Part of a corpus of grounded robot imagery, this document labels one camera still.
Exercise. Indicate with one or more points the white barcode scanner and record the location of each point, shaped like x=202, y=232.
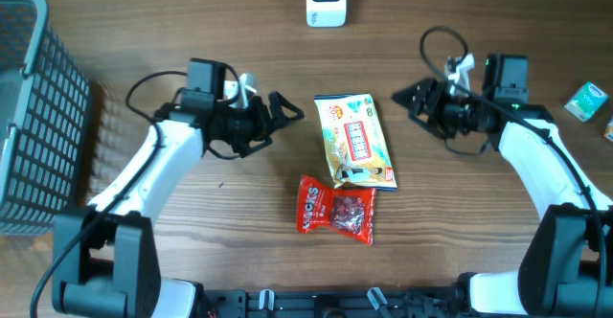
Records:
x=325, y=2

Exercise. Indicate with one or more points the red snack bag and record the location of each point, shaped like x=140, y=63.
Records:
x=347, y=212

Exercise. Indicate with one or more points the yellow cracker bag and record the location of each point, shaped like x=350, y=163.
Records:
x=354, y=142

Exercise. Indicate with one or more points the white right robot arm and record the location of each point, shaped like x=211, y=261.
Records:
x=567, y=269

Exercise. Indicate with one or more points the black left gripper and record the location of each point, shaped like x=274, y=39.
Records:
x=263, y=125

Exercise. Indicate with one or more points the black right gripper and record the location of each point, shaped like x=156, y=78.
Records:
x=429, y=87

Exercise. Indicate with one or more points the grey plastic basket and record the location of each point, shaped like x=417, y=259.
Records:
x=46, y=103

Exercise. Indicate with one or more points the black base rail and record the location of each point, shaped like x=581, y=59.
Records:
x=414, y=302

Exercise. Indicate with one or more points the teal tissue pack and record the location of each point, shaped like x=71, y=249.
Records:
x=586, y=102

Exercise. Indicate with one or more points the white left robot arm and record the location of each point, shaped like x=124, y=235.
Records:
x=105, y=259

